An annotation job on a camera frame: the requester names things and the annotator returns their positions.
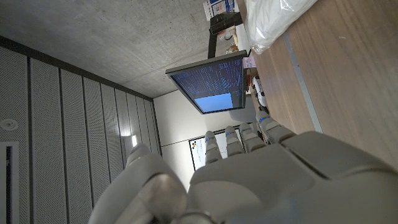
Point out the wall whiteboard with black frame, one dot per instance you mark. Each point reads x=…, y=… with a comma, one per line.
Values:
x=199, y=152

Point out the white game controller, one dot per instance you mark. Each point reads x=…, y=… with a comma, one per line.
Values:
x=258, y=91

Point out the round white ceiling fixture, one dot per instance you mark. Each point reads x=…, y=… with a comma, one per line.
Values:
x=8, y=124

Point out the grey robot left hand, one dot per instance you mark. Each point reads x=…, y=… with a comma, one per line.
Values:
x=280, y=186

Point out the black computer monitor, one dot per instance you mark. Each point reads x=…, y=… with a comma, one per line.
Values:
x=211, y=84

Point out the white tissue pack in plastic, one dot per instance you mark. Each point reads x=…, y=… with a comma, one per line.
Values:
x=270, y=21

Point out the ceiling light strip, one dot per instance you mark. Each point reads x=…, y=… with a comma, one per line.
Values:
x=134, y=140

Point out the pink sticky note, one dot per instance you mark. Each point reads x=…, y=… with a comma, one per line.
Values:
x=249, y=61

